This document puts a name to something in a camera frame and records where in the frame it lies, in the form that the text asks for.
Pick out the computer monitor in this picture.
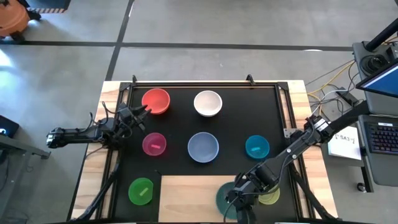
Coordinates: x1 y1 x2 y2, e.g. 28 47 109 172
356 58 398 99

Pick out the white cable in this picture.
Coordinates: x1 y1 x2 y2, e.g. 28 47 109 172
310 89 349 116

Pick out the small yellow translucent bowl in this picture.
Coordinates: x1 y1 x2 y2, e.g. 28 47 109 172
257 185 280 205

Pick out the small green translucent bowl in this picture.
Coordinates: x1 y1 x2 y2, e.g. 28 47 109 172
127 177 154 206

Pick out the black device with blue light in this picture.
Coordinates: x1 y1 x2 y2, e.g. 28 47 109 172
0 114 20 139

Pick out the black power strip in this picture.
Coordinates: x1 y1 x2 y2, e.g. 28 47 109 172
335 86 361 106

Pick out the large blue-grey bowl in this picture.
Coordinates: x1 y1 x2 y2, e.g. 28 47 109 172
187 131 220 164

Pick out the orange shop vacuum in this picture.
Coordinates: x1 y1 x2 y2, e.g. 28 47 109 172
0 0 41 43

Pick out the laptop computer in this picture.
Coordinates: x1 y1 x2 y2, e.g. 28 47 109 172
352 40 398 193

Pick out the yellow cable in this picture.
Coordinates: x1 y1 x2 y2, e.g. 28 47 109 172
307 60 356 121

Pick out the black pole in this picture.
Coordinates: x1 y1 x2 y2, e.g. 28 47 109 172
365 19 398 52

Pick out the small pink translucent bowl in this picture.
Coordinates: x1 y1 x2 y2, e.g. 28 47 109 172
142 132 167 157

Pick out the large dark green bowl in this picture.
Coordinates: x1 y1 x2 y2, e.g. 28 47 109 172
216 182 240 220

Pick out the large red bowl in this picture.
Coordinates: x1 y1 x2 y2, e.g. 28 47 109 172
141 88 171 115

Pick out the small teal translucent bowl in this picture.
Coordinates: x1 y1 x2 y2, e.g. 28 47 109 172
244 134 271 161

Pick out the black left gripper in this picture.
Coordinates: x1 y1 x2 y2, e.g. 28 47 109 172
116 105 153 133

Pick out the black cabinet with hazard stripes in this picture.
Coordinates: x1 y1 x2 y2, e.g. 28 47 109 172
18 0 72 14

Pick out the black table mat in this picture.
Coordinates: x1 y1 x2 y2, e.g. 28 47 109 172
112 86 298 223

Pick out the light wooden table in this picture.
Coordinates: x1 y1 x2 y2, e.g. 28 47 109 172
70 80 339 222

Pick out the white paper sheet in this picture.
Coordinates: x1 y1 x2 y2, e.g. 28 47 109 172
328 126 363 161

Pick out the light wooden shelf board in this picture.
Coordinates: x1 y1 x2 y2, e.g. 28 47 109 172
158 175 251 223

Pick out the large white bowl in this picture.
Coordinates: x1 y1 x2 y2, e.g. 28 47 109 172
193 90 223 118

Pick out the black round device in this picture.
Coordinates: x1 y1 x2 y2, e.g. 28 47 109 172
360 53 389 75

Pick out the black diagonal support bar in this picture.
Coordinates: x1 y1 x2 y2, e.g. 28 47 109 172
323 101 371 133

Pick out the black aluminium table frame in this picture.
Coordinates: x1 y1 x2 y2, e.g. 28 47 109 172
70 80 343 224

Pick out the grey metal stand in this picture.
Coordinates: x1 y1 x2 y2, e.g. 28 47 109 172
0 133 52 160

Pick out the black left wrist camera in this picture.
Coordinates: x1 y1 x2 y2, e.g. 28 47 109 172
119 104 132 121

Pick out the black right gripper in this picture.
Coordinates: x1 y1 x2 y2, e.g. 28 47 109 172
226 172 266 224

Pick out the black backlit keyboard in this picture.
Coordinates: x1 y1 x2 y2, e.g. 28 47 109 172
366 121 398 156

